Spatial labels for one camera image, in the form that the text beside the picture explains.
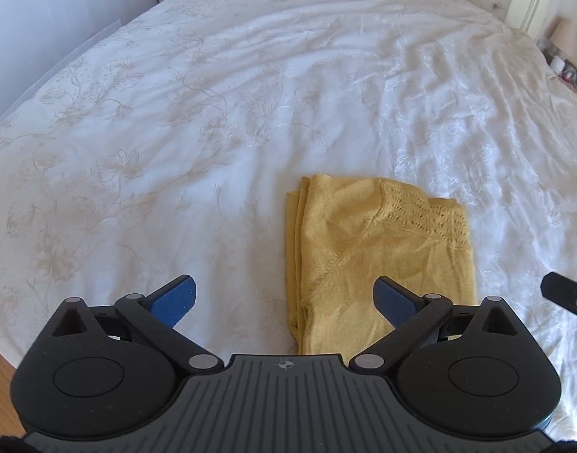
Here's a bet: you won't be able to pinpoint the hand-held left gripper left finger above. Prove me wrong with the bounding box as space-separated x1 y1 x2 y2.
50 274 225 375

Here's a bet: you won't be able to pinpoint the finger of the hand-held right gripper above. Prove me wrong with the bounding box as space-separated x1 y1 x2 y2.
540 271 577 326

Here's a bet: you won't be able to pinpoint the white floral bed cover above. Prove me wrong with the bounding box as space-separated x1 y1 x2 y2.
0 0 577 439

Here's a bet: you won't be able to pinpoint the mustard yellow knit sweater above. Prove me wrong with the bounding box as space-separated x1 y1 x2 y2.
285 174 478 356

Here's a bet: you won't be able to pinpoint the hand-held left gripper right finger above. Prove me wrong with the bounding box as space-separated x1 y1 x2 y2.
349 276 523 375

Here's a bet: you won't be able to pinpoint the items on right nightstand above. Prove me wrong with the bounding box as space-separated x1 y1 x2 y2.
548 16 577 58

